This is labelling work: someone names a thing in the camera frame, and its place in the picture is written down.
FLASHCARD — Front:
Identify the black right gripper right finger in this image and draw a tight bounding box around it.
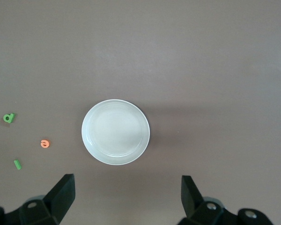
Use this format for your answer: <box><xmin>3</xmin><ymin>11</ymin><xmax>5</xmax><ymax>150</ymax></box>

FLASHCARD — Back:
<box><xmin>177</xmin><ymin>175</ymin><xmax>276</xmax><ymax>225</ymax></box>

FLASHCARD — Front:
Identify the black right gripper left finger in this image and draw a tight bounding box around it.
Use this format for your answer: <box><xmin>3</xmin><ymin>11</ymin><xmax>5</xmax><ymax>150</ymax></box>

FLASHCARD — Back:
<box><xmin>0</xmin><ymin>173</ymin><xmax>76</xmax><ymax>225</ymax></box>

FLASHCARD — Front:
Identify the green foam letter d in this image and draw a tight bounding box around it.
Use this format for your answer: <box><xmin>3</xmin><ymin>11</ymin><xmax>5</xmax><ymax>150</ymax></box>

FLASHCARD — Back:
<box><xmin>2</xmin><ymin>112</ymin><xmax>16</xmax><ymax>124</ymax></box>

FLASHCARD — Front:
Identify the white round bowl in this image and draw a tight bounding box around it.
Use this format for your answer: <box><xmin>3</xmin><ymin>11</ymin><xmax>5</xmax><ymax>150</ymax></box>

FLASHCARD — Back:
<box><xmin>81</xmin><ymin>99</ymin><xmax>151</xmax><ymax>166</ymax></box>

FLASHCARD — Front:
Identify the brown table cover sheet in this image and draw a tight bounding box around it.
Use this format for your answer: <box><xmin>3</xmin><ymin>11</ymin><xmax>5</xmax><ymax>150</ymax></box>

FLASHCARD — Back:
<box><xmin>0</xmin><ymin>0</ymin><xmax>281</xmax><ymax>225</ymax></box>

